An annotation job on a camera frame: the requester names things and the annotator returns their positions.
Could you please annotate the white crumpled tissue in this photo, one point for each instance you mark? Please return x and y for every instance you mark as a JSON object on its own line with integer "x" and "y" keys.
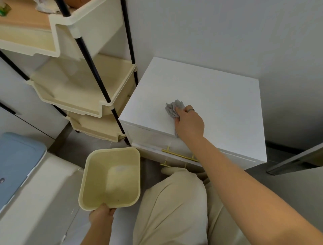
{"x": 46, "y": 5}

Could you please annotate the person's right fingers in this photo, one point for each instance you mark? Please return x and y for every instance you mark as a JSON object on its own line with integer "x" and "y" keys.
{"x": 185, "y": 110}

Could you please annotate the large cream rack tray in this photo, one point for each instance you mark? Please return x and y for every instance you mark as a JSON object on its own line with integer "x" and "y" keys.
{"x": 85, "y": 27}

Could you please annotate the cream plastic waste bin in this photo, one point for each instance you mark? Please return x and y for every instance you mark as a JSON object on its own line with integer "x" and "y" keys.
{"x": 111, "y": 176}

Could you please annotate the white drawer nightstand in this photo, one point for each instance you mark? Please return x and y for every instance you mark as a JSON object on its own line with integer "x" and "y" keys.
{"x": 201, "y": 96}

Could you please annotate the white cabinet door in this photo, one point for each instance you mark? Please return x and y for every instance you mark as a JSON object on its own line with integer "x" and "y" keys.
{"x": 22, "y": 106}

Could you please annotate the person's left thumb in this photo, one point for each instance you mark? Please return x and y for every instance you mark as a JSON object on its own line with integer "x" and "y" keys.
{"x": 112, "y": 212}

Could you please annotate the person's left forearm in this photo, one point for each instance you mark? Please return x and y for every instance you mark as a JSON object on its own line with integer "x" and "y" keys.
{"x": 97, "y": 234}

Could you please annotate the person's right forearm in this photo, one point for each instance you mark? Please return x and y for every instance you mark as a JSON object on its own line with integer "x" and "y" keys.
{"x": 242, "y": 184}

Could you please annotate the person's left hand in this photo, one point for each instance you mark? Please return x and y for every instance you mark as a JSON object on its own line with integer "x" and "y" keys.
{"x": 101, "y": 215}

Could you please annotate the blue plastic lid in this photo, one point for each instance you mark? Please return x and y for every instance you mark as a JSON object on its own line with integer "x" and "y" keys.
{"x": 17, "y": 164}

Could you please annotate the gray cleaning cloth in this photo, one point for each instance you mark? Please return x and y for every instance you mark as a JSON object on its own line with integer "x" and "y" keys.
{"x": 172, "y": 109}

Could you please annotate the small cream rack tray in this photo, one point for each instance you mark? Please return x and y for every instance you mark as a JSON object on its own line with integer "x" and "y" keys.
{"x": 98, "y": 127}

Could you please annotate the medium cream rack tray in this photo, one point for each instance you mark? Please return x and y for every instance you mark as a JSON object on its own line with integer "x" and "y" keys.
{"x": 75, "y": 83}

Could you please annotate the black rack pole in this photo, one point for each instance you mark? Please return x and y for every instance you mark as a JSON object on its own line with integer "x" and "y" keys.
{"x": 15, "y": 67}
{"x": 89, "y": 65}
{"x": 129, "y": 37}

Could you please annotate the person's right hand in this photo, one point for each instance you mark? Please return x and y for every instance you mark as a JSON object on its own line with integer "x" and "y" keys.
{"x": 190, "y": 125}

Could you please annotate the beige trousers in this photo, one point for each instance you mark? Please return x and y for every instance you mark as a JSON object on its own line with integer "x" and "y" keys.
{"x": 174, "y": 209}

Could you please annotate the white storage box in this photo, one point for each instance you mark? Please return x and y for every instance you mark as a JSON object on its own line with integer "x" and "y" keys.
{"x": 43, "y": 202}

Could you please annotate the green small packet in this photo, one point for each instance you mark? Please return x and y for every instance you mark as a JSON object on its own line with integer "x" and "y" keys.
{"x": 4, "y": 9}

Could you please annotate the wooden rack board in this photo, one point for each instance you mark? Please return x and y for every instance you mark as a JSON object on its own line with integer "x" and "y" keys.
{"x": 22, "y": 15}

